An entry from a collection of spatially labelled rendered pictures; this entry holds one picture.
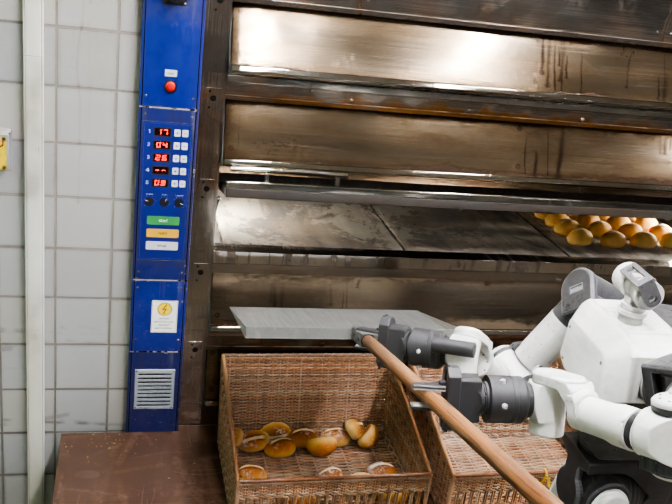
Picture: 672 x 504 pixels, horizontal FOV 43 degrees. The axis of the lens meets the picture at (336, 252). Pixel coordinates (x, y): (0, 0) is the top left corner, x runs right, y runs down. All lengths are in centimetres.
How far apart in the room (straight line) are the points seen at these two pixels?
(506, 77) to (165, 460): 151
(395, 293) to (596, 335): 96
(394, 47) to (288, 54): 30
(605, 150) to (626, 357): 111
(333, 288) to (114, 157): 77
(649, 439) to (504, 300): 143
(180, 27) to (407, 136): 72
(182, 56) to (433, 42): 71
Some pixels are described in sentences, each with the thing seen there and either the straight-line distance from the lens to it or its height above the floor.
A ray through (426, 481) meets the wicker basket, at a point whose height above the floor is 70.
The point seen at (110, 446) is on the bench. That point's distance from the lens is 268.
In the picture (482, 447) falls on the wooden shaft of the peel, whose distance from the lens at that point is 134.
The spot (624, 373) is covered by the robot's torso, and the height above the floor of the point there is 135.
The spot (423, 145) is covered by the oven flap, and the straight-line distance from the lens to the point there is 252.
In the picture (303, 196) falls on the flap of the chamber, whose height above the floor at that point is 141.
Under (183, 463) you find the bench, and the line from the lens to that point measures 261.
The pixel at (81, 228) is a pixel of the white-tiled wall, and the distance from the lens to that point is 247.
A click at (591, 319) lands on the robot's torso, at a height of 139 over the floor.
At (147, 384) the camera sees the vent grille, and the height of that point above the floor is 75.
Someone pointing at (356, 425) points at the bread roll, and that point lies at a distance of 268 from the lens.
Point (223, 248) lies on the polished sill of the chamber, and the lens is 252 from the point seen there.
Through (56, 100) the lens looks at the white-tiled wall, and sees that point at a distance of 237.
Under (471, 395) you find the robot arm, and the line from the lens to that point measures 158.
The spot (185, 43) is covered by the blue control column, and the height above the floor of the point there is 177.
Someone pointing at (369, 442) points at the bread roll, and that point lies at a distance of 270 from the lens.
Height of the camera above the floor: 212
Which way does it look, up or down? 21 degrees down
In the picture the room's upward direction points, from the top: 8 degrees clockwise
